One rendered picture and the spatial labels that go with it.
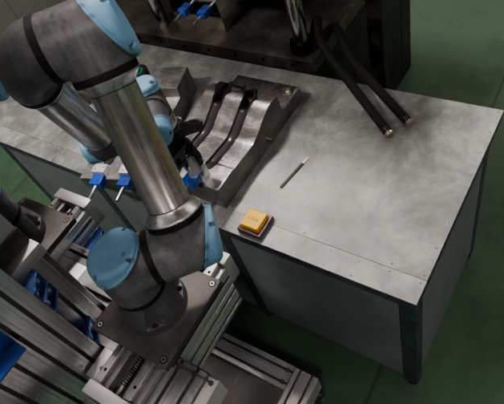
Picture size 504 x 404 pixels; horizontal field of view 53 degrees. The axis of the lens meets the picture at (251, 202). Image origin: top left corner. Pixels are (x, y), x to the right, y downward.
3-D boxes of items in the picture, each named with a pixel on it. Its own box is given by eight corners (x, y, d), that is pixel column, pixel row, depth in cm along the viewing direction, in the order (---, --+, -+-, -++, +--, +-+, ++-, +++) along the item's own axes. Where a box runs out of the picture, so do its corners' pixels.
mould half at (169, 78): (151, 191, 170) (137, 170, 161) (87, 187, 179) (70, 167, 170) (196, 89, 197) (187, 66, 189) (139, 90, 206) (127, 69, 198)
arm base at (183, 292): (162, 347, 107) (142, 328, 100) (111, 320, 115) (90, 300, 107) (199, 288, 114) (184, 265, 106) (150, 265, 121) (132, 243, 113)
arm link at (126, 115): (164, 266, 109) (34, 13, 87) (229, 241, 109) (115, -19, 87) (163, 297, 99) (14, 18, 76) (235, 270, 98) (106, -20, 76)
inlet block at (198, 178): (186, 207, 149) (179, 195, 145) (173, 202, 152) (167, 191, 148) (211, 175, 155) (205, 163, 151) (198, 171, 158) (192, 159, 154)
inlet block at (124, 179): (127, 206, 164) (119, 196, 160) (114, 205, 166) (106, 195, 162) (141, 175, 172) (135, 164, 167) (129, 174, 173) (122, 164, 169)
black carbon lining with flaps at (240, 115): (215, 175, 157) (205, 154, 150) (175, 162, 165) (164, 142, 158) (270, 99, 172) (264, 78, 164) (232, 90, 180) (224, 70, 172)
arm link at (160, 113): (136, 161, 121) (131, 132, 128) (180, 144, 121) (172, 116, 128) (122, 139, 115) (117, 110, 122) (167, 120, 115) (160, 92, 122)
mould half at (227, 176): (226, 208, 157) (212, 180, 147) (164, 185, 170) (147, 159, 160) (302, 100, 178) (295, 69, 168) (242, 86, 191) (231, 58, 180)
